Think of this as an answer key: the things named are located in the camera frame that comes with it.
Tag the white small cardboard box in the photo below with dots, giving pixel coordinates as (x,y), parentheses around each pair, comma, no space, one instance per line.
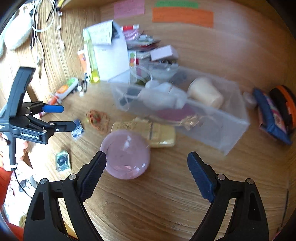
(166,52)

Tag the red velvet drawstring pouch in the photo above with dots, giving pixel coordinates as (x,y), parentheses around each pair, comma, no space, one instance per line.
(185,117)

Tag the cream plastic cup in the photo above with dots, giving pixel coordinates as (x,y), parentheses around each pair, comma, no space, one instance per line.
(202,90)

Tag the stack of snack packets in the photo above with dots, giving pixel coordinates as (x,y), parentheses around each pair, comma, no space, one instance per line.
(139,42)

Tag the white cloth drawstring bag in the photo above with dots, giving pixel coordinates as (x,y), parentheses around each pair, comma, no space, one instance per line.
(154,96)

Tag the pink sticky note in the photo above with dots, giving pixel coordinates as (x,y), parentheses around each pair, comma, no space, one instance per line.
(125,9)

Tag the cream yellow lotion tube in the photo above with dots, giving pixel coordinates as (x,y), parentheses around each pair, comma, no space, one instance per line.
(156,134)

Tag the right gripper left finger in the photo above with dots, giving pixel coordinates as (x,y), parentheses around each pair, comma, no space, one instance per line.
(44,219)

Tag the small white round container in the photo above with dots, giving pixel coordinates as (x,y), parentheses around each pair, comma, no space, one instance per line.
(249,100)

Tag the green sticky note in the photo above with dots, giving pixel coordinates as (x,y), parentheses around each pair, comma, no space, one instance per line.
(177,4)

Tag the black orange round case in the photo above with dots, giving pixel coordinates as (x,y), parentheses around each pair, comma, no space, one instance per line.
(284,101)

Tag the pink round compact case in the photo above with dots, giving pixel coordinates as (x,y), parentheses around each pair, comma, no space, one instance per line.
(127,153)

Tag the orange sticky note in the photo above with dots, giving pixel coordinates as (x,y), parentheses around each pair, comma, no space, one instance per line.
(192,16)

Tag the white paper sheet stack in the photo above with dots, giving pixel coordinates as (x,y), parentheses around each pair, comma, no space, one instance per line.
(107,43)

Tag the green orange white tube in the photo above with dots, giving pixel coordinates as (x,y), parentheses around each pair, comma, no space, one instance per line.
(63,92)

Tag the flower pattern mahjong tile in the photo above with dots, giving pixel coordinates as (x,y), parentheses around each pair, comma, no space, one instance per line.
(63,161)

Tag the clear plastic storage bin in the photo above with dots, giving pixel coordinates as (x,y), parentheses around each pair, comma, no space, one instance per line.
(223,127)

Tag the blue patterned pouch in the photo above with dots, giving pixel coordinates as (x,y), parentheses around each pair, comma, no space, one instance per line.
(272,122)

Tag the clear plastic bowl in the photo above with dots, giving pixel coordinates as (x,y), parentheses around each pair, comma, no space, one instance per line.
(162,71)

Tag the fruit pattern card pack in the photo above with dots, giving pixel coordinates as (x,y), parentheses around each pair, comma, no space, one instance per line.
(132,58)

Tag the yellow liquid tube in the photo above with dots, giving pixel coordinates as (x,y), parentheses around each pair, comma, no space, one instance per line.
(94,74)

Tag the small blue circuit module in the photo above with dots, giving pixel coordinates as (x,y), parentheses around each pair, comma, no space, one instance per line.
(79,130)

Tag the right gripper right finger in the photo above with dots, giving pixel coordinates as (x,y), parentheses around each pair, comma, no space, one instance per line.
(248,220)

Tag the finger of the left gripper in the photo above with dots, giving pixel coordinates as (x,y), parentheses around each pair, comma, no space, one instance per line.
(52,108)
(48,129)

